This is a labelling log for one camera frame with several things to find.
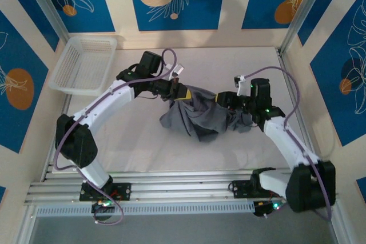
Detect grey t-shirt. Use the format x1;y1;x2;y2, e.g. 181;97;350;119
159;83;260;143

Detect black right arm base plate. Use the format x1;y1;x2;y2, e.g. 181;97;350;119
228;179;287;199

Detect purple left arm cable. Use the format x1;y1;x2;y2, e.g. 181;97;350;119
53;48;177;225

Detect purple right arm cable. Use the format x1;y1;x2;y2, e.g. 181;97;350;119
248;66;334;222

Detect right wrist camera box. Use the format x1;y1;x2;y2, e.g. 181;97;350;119
233;74;250;97

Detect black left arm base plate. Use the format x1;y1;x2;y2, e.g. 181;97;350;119
79;182;132;202

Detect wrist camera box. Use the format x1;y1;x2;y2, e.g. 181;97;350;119
170;65;184;78
233;74;250;97

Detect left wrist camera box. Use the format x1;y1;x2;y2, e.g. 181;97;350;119
170;65;184;78

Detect white perforated plastic basket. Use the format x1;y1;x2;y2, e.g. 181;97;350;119
47;37;118;96

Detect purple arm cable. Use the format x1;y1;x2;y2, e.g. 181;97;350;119
248;66;334;222
53;48;177;225

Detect white slotted cable duct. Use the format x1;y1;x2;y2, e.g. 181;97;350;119
36;201;256;218

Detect aluminium frame cross rails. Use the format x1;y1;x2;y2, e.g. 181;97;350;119
24;169;340;206

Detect aluminium table side rail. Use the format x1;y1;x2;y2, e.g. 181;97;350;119
41;95;72;182
276;49;319;170

